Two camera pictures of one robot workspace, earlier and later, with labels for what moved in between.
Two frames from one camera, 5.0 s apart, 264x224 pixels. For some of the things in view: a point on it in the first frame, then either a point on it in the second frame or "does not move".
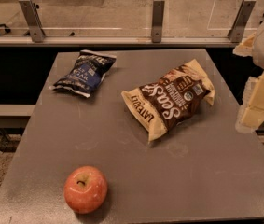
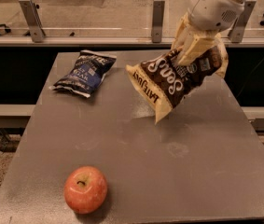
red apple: [85, 189] does not move
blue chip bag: [86, 72] does not move
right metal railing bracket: [238, 25] does not move
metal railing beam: [113, 41] does not move
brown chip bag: [160, 103] to [162, 82]
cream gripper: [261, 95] to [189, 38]
